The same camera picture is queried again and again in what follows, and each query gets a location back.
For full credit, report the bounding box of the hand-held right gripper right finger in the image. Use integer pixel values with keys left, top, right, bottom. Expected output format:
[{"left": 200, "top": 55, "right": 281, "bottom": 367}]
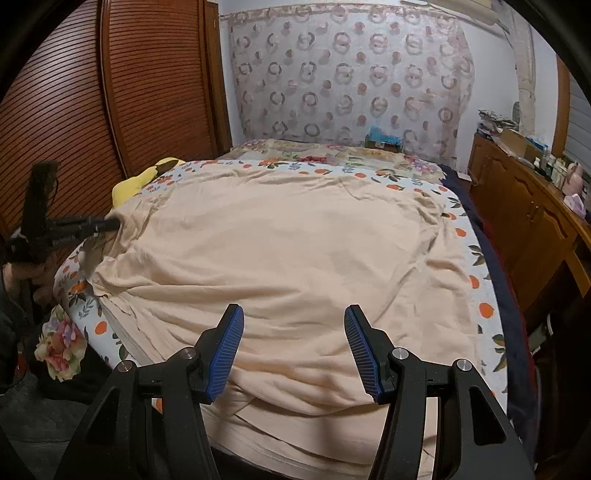
[{"left": 343, "top": 304, "right": 536, "bottom": 480}]

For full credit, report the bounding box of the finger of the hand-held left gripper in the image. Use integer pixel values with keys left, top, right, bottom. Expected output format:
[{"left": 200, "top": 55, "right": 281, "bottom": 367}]
[{"left": 51, "top": 217, "right": 121, "bottom": 245}]

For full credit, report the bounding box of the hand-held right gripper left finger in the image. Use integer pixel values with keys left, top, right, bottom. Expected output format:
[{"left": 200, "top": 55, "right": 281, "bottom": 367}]
[{"left": 53, "top": 304, "right": 245, "bottom": 480}]

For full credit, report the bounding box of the peach t-shirt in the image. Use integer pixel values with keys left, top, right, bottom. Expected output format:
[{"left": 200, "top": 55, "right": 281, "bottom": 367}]
[{"left": 88, "top": 161, "right": 481, "bottom": 467}]

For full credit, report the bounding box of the stack of folded clothes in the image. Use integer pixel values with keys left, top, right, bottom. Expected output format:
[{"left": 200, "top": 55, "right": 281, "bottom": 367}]
[{"left": 475, "top": 108, "right": 518, "bottom": 134}]

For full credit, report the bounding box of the person's left hand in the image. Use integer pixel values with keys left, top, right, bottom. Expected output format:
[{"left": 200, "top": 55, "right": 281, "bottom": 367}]
[{"left": 33, "top": 258, "right": 61, "bottom": 306}]

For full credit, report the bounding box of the yellow plush toy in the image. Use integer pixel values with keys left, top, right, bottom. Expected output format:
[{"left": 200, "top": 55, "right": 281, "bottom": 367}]
[{"left": 112, "top": 157, "right": 185, "bottom": 208}]

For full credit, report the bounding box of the orange fruit print cloth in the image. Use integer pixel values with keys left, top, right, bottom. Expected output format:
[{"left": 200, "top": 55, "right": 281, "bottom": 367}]
[{"left": 53, "top": 157, "right": 511, "bottom": 407}]

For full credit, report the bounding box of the brown louvered wardrobe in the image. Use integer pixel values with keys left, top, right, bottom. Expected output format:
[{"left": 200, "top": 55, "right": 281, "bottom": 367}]
[{"left": 0, "top": 0, "right": 232, "bottom": 241}]

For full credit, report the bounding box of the navy blanket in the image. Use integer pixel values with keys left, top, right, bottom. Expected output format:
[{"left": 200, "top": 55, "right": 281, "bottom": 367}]
[{"left": 438, "top": 164, "right": 541, "bottom": 444}]

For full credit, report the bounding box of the floral bedspread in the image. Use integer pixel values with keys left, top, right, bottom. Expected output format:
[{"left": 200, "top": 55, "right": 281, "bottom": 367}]
[{"left": 34, "top": 137, "right": 451, "bottom": 384}]

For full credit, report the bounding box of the wooden cabinet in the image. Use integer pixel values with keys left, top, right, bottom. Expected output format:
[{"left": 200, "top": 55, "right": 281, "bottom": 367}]
[{"left": 467, "top": 131, "right": 591, "bottom": 324}]

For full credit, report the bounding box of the box with teal plastic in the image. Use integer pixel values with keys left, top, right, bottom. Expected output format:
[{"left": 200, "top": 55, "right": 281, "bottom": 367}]
[{"left": 365, "top": 126, "right": 404, "bottom": 153}]

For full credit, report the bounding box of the group of small bottles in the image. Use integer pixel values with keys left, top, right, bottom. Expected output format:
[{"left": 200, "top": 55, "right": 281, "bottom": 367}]
[{"left": 531, "top": 154, "right": 568, "bottom": 183}]

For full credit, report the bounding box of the cardboard box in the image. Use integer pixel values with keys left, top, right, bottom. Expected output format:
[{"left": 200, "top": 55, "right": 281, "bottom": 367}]
[{"left": 499, "top": 127, "right": 541, "bottom": 158}]

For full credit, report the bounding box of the pink figurine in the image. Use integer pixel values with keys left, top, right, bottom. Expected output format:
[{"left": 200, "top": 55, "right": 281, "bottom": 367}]
[{"left": 564, "top": 161, "right": 586, "bottom": 195}]

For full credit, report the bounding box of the circle pattern sheer curtain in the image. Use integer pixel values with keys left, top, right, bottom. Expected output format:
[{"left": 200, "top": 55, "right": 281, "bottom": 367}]
[{"left": 228, "top": 2, "right": 476, "bottom": 160}]

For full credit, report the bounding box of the window blind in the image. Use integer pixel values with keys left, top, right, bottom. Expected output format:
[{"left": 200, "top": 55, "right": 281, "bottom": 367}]
[{"left": 566, "top": 78, "right": 591, "bottom": 167}]

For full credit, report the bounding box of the beige window curtain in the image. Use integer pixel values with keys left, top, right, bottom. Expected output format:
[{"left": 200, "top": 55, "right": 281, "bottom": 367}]
[{"left": 508, "top": 0, "right": 536, "bottom": 134}]

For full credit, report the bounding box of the wooden window frame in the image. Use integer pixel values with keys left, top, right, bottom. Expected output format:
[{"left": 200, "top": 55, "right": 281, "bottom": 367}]
[{"left": 551, "top": 55, "right": 573, "bottom": 158}]

